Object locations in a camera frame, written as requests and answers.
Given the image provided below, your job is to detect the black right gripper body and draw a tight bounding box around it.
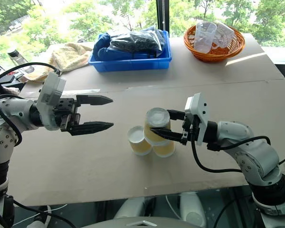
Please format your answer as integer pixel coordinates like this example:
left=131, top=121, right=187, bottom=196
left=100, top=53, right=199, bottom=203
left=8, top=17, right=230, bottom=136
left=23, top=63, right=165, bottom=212
left=180, top=114, right=200, bottom=146

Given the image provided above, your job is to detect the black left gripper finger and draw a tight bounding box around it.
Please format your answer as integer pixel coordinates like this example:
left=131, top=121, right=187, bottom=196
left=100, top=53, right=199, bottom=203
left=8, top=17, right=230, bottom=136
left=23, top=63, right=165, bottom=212
left=67, top=121, right=115, bottom=137
left=76, top=94, right=114, bottom=107

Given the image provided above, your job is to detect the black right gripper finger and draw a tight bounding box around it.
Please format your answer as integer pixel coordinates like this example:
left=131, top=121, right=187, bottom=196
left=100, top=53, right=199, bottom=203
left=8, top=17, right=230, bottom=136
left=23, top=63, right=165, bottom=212
left=150, top=127, right=184, bottom=143
left=167, top=109, right=187, bottom=121

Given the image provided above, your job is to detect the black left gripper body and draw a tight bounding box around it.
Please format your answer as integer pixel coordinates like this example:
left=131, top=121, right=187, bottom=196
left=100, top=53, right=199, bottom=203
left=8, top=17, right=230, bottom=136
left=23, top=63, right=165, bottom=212
left=52, top=97, right=81, bottom=133

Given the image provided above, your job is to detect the yellow paper cup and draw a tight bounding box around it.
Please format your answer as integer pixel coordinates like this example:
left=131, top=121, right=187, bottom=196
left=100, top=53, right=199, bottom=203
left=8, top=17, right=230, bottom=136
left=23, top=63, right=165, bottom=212
left=143, top=107, right=171, bottom=146
left=127, top=125, right=153, bottom=156
left=152, top=140, right=176, bottom=159

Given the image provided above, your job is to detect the pale yellow towel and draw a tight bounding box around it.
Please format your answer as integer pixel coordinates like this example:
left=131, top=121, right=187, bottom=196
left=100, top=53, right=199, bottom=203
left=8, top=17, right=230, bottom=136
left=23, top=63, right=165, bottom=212
left=25, top=42, right=94, bottom=83

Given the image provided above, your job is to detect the blue plastic bin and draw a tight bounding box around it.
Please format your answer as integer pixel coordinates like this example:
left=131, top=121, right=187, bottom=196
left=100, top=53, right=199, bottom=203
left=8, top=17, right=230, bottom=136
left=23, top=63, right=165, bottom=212
left=88, top=30, right=173, bottom=73

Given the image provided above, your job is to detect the black device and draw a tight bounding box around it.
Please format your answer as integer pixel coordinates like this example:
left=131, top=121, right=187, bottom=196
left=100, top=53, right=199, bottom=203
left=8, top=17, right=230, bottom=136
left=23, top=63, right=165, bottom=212
left=0, top=70, right=22, bottom=93

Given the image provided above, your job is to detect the clear bottle with black cap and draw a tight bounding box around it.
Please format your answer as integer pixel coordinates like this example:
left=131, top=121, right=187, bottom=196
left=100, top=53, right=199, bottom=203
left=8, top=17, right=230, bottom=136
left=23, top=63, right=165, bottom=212
left=7, top=47, right=35, bottom=75

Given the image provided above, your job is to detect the black plastic bag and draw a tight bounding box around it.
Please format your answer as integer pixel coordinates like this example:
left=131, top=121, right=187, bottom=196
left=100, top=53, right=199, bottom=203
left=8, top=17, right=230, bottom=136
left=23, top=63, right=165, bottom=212
left=110, top=30, right=163, bottom=53

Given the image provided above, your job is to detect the orange wicker basket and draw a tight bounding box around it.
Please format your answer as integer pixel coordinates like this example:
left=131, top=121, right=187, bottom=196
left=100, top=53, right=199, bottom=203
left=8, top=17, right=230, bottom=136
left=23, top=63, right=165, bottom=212
left=183, top=23, right=246, bottom=63

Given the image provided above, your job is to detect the white rounded robot leg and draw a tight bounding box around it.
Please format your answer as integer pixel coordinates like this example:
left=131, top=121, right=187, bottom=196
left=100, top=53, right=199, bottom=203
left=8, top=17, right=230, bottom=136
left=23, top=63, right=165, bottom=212
left=113, top=196, right=147, bottom=219
left=179, top=191, right=208, bottom=228

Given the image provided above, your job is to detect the clear plastic measuring cup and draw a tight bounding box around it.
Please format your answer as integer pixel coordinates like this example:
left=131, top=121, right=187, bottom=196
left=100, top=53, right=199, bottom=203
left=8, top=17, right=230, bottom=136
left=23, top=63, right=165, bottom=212
left=193, top=20, right=218, bottom=54
left=211, top=21, right=236, bottom=50

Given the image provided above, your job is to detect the silver robot torso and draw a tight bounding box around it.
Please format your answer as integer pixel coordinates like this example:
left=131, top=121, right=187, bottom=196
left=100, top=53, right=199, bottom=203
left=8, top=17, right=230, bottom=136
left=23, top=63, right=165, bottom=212
left=82, top=215, right=206, bottom=228

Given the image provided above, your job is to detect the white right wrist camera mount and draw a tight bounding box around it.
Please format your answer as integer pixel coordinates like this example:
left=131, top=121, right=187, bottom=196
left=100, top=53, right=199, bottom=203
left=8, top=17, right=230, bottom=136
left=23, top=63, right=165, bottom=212
left=184, top=92, right=209, bottom=146

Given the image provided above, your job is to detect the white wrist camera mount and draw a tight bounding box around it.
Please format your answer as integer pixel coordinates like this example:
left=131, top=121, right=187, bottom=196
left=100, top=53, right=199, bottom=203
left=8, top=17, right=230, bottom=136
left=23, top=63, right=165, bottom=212
left=36, top=72, right=67, bottom=131
left=184, top=92, right=209, bottom=146

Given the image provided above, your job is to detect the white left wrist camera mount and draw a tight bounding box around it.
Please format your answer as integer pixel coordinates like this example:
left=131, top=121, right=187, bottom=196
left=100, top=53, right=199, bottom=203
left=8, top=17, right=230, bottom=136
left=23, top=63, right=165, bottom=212
left=36, top=72, right=67, bottom=131

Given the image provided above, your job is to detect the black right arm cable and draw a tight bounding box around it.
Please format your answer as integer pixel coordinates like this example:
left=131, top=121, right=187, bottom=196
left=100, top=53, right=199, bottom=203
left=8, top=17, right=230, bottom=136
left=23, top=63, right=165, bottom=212
left=191, top=135, right=285, bottom=173

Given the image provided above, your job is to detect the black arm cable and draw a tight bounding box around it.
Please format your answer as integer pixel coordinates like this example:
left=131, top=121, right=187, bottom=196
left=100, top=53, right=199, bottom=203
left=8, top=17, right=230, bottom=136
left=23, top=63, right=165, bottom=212
left=0, top=62, right=62, bottom=146
left=191, top=135, right=285, bottom=173

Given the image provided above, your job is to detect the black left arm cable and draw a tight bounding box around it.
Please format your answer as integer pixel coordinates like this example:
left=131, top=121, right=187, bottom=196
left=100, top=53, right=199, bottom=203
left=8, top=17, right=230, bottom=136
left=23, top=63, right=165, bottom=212
left=0, top=62, right=62, bottom=146

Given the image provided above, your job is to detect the thin white cable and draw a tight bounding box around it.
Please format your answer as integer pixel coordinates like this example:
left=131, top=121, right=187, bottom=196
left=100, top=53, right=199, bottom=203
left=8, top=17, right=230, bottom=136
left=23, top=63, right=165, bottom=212
left=13, top=203, right=69, bottom=226

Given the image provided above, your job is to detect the black window frame post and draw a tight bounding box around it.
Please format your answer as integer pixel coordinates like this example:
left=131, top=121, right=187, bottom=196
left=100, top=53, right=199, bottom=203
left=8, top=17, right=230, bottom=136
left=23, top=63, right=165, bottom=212
left=156, top=0, right=171, bottom=31

